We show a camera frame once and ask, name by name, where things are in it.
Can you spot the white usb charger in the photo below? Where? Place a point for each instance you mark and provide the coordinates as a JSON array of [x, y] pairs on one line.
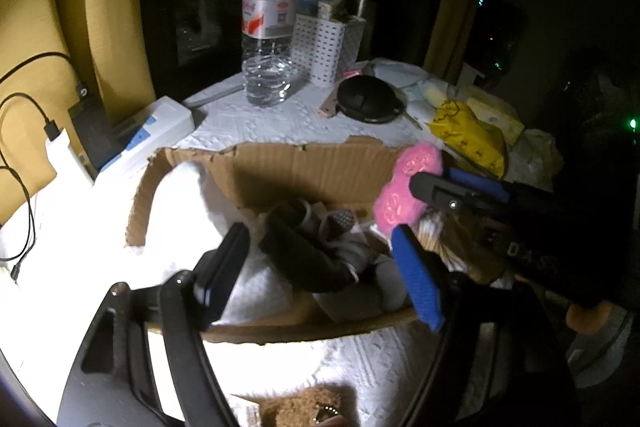
[[63, 159]]

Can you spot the black power adapter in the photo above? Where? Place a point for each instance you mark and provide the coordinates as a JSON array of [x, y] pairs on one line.
[[94, 132]]

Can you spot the grey knit gloves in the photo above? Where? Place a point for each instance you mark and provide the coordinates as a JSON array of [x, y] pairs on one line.
[[316, 251]]

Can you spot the brown fuzzy plush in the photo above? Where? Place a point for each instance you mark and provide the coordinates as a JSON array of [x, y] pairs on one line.
[[310, 407]]

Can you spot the white paper towel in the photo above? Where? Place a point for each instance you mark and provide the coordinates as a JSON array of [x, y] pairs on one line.
[[190, 216]]

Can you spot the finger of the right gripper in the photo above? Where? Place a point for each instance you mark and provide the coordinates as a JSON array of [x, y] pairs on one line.
[[443, 195], [478, 183]]

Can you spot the clear water bottle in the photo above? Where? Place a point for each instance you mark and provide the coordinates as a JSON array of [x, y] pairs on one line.
[[267, 32]]

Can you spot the brown cardboard box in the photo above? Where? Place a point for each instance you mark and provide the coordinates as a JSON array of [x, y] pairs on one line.
[[255, 177]]

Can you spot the white perforated basket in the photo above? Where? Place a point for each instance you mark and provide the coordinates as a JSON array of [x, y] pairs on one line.
[[322, 50]]

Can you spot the white power strip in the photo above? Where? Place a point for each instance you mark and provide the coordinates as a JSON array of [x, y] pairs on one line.
[[162, 124]]

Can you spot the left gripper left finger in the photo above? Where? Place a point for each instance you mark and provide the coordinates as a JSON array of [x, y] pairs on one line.
[[217, 272]]

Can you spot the pale tissue pack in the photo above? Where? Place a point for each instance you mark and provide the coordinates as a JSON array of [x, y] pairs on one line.
[[506, 120]]

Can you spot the pink plush toy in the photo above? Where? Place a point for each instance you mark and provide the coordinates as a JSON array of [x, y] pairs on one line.
[[395, 204]]

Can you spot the white embossed table cloth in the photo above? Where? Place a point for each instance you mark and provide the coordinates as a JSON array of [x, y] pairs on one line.
[[81, 251]]

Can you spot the crumpled clear plastic bag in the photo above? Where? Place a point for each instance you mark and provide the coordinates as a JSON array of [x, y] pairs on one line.
[[534, 160]]

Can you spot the black round pouch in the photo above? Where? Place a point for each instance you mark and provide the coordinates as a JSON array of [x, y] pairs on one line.
[[368, 99]]

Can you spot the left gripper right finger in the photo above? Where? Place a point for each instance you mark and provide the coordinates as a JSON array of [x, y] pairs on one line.
[[420, 271]]

